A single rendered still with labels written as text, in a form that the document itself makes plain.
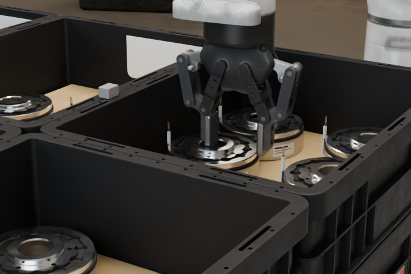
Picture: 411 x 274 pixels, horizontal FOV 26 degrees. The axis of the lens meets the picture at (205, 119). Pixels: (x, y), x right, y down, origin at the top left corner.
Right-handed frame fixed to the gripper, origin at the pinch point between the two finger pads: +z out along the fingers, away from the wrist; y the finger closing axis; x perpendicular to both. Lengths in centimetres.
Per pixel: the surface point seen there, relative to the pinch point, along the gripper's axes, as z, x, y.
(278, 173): 4.9, -3.4, -3.7
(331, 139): 1.8, -8.2, -8.4
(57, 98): 4.9, -16.4, 34.2
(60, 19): -5.0, -22.3, 36.9
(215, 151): 1.4, 1.8, 1.8
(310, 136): 4.8, -16.4, -3.3
